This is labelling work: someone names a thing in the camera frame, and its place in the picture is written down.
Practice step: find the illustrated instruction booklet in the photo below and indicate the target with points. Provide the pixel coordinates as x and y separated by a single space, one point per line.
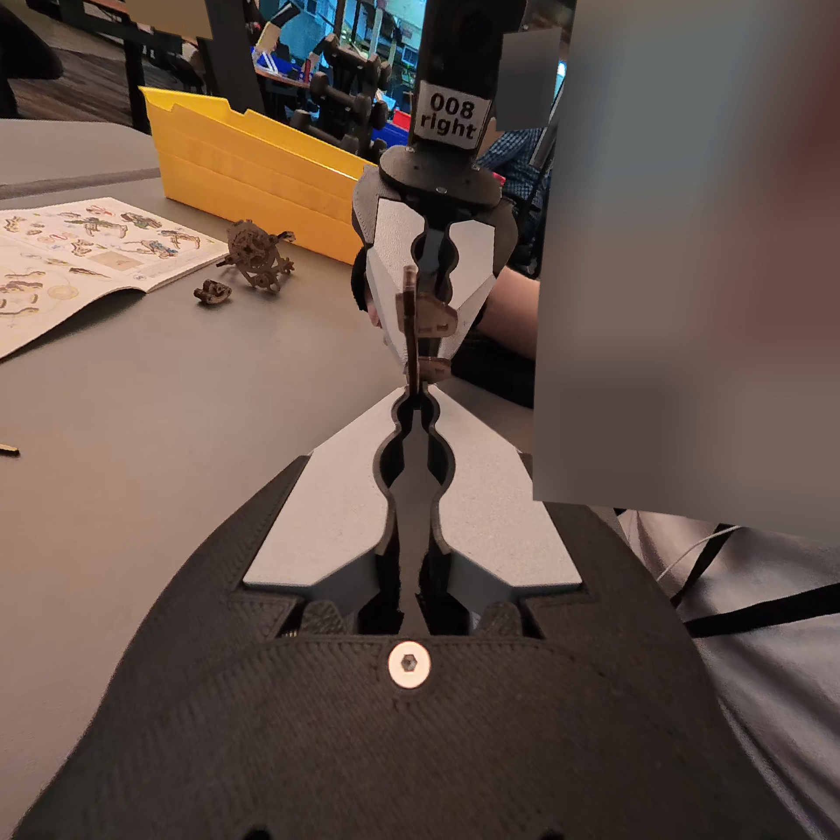
72 262

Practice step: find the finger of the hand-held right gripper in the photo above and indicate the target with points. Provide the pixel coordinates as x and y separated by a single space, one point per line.
474 262
387 249

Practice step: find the person's right forearm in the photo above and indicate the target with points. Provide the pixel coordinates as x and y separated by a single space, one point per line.
515 308

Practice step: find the round wooden gear model assembly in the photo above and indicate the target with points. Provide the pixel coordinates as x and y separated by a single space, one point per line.
253 253

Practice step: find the yellow plastic bin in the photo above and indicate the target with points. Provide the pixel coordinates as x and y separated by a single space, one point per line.
249 170

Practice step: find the beige board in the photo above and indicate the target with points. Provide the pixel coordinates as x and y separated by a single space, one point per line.
167 18

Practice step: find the small tan wooden model part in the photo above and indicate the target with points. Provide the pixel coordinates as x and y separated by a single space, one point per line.
439 318

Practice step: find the dark wooden model part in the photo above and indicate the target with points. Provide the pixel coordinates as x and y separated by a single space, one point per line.
410 334

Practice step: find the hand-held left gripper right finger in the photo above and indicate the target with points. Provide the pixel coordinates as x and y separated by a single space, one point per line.
499 525

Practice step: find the dark chair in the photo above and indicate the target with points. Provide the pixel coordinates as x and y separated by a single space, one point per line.
23 52

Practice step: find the small dark wooden model piece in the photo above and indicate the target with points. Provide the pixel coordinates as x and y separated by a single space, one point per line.
212 292

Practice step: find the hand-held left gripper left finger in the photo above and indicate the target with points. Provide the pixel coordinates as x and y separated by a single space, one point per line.
321 512

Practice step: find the black table leg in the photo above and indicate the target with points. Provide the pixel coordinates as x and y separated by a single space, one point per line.
233 52

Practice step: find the person's grey shirt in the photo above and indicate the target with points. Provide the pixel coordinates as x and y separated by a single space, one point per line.
768 689

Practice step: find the black dumbbell rack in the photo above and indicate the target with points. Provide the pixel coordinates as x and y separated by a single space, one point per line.
348 92

